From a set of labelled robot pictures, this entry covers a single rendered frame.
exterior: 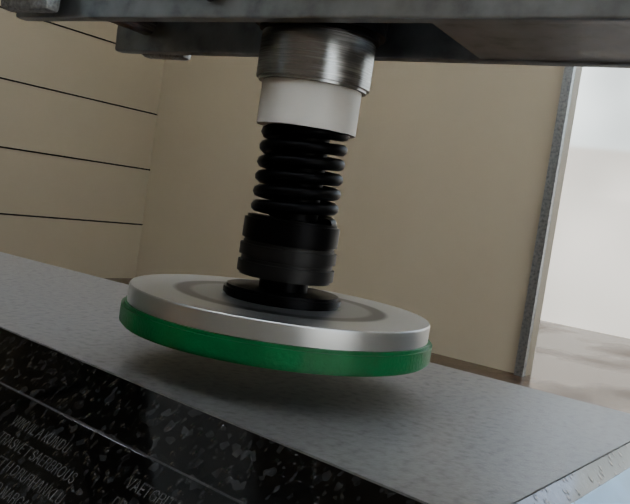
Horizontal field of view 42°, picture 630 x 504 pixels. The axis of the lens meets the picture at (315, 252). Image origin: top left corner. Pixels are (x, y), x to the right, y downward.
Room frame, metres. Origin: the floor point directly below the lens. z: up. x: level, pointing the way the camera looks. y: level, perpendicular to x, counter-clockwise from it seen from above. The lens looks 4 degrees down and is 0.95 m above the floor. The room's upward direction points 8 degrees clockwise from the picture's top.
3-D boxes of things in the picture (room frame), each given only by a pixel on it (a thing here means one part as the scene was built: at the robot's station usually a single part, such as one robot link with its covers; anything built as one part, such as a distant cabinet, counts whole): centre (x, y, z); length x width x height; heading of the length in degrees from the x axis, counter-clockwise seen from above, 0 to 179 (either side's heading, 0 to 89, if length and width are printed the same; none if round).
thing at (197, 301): (0.58, 0.02, 0.87); 0.21 x 0.21 x 0.01
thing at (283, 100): (0.58, 0.02, 1.02); 0.07 x 0.07 x 0.04
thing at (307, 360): (0.58, 0.02, 0.87); 0.22 x 0.22 x 0.04
